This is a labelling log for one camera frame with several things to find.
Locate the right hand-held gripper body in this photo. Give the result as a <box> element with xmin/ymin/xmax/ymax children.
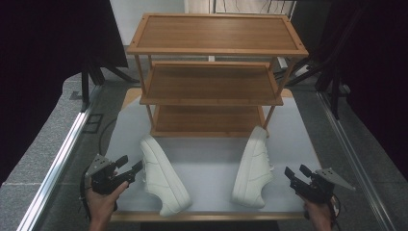
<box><xmin>289</xmin><ymin>167</ymin><xmax>357</xmax><ymax>205</ymax></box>

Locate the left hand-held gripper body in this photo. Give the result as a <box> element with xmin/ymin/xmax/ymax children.
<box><xmin>84</xmin><ymin>153</ymin><xmax>133</xmax><ymax>196</ymax></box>

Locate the white sneaker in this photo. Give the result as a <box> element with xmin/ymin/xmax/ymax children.
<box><xmin>139</xmin><ymin>134</ymin><xmax>193</xmax><ymax>218</ymax></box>
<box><xmin>230</xmin><ymin>125</ymin><xmax>275</xmax><ymax>210</ymax></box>

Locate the wooden three-tier shoe rack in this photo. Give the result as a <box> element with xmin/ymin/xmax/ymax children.
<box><xmin>125</xmin><ymin>13</ymin><xmax>310</xmax><ymax>139</ymax></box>

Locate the person's right hand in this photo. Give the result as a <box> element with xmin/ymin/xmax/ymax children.
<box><xmin>302</xmin><ymin>194</ymin><xmax>339</xmax><ymax>226</ymax></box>

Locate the person's left hand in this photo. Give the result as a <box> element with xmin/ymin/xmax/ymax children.
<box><xmin>84</xmin><ymin>174</ymin><xmax>130</xmax><ymax>225</ymax></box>

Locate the black floor socket plate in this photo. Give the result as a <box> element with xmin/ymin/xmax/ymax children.
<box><xmin>82</xmin><ymin>113</ymin><xmax>104</xmax><ymax>135</ymax></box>

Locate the black metal stand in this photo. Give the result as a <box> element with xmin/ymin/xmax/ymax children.
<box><xmin>80</xmin><ymin>59</ymin><xmax>140</xmax><ymax>114</ymax></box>
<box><xmin>285</xmin><ymin>54</ymin><xmax>351</xmax><ymax>120</ymax></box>

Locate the dark curtain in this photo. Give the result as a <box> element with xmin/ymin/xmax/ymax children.
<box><xmin>312</xmin><ymin>0</ymin><xmax>408</xmax><ymax>181</ymax></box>
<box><xmin>0</xmin><ymin>0</ymin><xmax>129</xmax><ymax>187</ymax></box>

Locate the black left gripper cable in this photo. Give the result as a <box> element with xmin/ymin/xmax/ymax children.
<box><xmin>78</xmin><ymin>179</ymin><xmax>93</xmax><ymax>221</ymax></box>

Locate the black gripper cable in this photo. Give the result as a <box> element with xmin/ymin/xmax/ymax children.
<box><xmin>330</xmin><ymin>194</ymin><xmax>344</xmax><ymax>231</ymax></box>
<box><xmin>78</xmin><ymin>179</ymin><xmax>93</xmax><ymax>221</ymax></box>

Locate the thin black floor cable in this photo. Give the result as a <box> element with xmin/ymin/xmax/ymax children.
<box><xmin>97</xmin><ymin>116</ymin><xmax>118</xmax><ymax>158</ymax></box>

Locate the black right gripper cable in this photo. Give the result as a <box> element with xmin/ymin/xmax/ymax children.
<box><xmin>330</xmin><ymin>194</ymin><xmax>344</xmax><ymax>231</ymax></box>

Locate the aluminium floor rail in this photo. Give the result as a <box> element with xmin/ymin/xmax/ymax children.
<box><xmin>15</xmin><ymin>85</ymin><xmax>104</xmax><ymax>231</ymax></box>
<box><xmin>316</xmin><ymin>90</ymin><xmax>398</xmax><ymax>231</ymax></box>

